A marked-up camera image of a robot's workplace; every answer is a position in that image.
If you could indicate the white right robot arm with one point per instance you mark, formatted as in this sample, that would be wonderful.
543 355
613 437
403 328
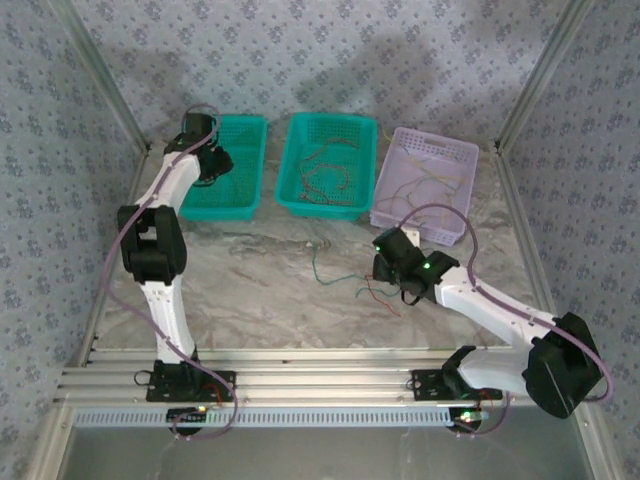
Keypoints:
480 305

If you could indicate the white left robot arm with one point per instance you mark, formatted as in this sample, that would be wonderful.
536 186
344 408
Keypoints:
167 310

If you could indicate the teal plastic mesh basket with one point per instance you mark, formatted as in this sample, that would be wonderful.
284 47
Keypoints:
330 125
245 190

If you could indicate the lilac plastic mesh basket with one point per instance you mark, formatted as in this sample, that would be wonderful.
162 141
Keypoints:
400 170

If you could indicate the black controller board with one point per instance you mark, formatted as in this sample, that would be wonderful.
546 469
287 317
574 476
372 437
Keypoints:
467 417
187 415

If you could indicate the grey metal base sheet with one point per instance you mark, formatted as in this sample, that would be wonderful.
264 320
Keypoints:
300 455

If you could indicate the aluminium frame post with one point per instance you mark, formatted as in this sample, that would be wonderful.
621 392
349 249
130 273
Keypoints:
540 75
105 75

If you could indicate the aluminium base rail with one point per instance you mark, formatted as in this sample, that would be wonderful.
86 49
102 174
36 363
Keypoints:
325 380

